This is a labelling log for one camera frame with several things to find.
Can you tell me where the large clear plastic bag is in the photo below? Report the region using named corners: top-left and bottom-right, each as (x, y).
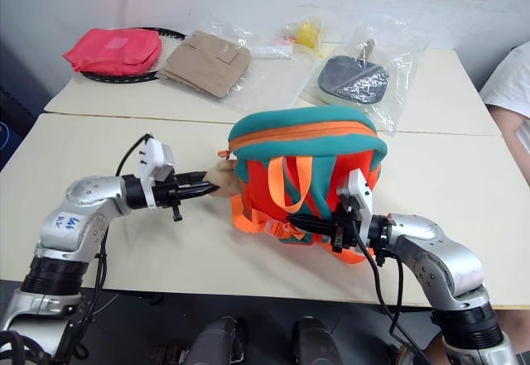
top-left (158, 19), bottom-right (310, 114)

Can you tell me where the dark rounded shape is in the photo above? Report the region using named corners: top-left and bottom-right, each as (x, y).
top-left (291, 316), bottom-right (345, 365)

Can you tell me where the black racket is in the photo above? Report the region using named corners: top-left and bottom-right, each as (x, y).
top-left (80, 26), bottom-right (190, 84)

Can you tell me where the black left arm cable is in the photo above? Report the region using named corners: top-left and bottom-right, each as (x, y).
top-left (53, 132), bottom-right (152, 365)

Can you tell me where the red fabric pouch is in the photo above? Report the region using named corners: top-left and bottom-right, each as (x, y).
top-left (62, 27), bottom-right (162, 78)

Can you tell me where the beige cloth bag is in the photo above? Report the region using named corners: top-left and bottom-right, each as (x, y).
top-left (158, 30), bottom-right (253, 99)

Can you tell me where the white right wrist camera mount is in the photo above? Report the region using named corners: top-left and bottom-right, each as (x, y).
top-left (335, 168), bottom-right (374, 243)

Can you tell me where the dark blue furniture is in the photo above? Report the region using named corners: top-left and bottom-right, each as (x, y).
top-left (0, 85), bottom-right (39, 172)

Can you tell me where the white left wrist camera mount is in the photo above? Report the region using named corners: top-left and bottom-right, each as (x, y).
top-left (138, 137), bottom-right (178, 209)

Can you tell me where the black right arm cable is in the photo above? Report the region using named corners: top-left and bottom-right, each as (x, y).
top-left (349, 215), bottom-right (434, 365)

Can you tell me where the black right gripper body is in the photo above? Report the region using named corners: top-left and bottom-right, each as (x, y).
top-left (329, 204), bottom-right (361, 256)

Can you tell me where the white plastic-wrapped tube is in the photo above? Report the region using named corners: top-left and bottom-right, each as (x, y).
top-left (248, 44), bottom-right (296, 61)

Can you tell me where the person in white shirt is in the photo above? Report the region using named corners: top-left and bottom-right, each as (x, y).
top-left (479, 41), bottom-right (530, 112)

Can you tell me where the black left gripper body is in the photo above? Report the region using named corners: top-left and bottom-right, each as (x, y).
top-left (151, 171), bottom-right (186, 223)

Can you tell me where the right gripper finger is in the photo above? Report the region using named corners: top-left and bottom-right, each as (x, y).
top-left (287, 214), bottom-right (333, 227)
top-left (291, 224), bottom-right (333, 238)

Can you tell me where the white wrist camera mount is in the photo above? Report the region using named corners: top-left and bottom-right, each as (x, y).
top-left (138, 137), bottom-right (178, 209)
top-left (335, 168), bottom-right (374, 243)

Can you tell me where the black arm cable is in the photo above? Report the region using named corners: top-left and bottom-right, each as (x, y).
top-left (53, 132), bottom-right (152, 365)
top-left (349, 215), bottom-right (434, 365)

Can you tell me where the yellow toy in plastic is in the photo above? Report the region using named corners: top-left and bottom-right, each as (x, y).
top-left (272, 13), bottom-right (335, 60)

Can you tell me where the orange and teal backpack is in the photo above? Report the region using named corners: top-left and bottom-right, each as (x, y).
top-left (205, 106), bottom-right (389, 267)

